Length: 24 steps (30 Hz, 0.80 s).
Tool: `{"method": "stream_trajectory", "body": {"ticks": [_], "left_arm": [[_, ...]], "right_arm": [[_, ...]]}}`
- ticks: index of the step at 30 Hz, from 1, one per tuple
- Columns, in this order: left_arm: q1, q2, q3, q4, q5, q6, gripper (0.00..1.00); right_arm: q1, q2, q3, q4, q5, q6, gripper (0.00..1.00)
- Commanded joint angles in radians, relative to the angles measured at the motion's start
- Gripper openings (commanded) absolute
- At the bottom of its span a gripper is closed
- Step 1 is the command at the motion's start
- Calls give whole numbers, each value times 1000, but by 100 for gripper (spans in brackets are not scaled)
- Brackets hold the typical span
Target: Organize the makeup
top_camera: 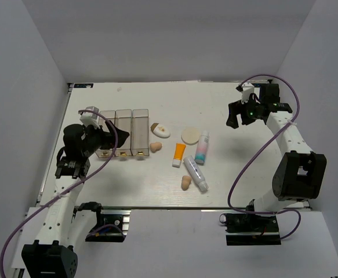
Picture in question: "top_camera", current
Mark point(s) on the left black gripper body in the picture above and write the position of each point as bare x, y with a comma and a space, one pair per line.
97, 139

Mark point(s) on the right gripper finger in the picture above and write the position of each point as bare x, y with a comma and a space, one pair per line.
233, 111
246, 120

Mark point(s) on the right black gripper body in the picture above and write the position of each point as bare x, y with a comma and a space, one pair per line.
251, 110

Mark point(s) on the beige makeup sponge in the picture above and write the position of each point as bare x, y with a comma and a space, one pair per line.
185, 182
155, 146

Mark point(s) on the white bottle brown cap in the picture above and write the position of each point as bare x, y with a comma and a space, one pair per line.
160, 130

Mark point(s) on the round white powder puff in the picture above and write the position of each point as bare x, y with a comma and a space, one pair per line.
190, 135

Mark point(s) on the pink teal spray bottle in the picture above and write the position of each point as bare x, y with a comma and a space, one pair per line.
202, 148

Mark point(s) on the orange tube white cap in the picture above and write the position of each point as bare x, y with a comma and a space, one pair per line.
178, 155

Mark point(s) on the white bottle blue print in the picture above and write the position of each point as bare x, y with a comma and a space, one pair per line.
196, 173

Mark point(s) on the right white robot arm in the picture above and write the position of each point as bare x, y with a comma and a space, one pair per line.
300, 173

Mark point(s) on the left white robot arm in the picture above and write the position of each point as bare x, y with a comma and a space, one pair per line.
66, 226

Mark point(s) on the right clear organizer bin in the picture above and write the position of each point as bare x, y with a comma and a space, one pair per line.
140, 133

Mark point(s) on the clear organizer bin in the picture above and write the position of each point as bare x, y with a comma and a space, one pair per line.
140, 133
123, 121
105, 150

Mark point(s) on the middle clear organizer bin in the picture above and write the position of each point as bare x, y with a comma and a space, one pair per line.
123, 121

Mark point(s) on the left clear organizer bin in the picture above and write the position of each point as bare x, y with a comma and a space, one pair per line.
105, 150

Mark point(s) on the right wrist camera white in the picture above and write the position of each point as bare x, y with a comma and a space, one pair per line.
246, 89

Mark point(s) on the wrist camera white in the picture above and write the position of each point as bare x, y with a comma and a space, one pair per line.
246, 89
90, 119

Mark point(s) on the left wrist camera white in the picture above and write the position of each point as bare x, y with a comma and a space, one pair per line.
90, 119

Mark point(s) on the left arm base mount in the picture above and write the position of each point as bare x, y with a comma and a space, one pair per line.
109, 225

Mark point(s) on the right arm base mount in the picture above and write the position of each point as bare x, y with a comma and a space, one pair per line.
250, 229

